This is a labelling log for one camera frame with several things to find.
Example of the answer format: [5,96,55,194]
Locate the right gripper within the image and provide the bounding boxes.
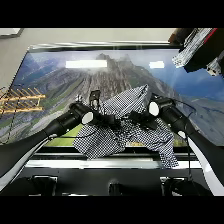
[129,109,158,131]

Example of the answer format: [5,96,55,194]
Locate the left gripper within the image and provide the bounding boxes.
[93,111,122,130]

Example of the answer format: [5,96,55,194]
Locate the checked shirt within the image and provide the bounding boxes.
[72,83,180,169]

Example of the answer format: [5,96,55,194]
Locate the brown clothes hanger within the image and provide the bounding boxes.
[0,104,45,115]
[0,87,47,103]

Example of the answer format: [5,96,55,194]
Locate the silver frame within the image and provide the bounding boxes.
[24,151,204,197]

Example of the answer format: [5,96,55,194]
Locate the silver slotted rail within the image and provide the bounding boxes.
[172,27,214,69]

